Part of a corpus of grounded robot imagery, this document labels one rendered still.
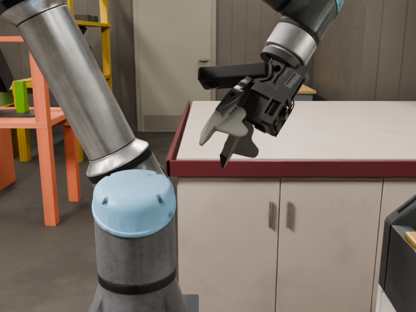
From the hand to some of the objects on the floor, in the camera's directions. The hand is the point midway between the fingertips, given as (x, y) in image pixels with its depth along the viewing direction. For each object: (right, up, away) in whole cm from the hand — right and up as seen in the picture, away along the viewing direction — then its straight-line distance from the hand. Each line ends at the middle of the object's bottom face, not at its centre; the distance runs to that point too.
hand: (208, 156), depth 76 cm
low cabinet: (+94, -60, +228) cm, 254 cm away
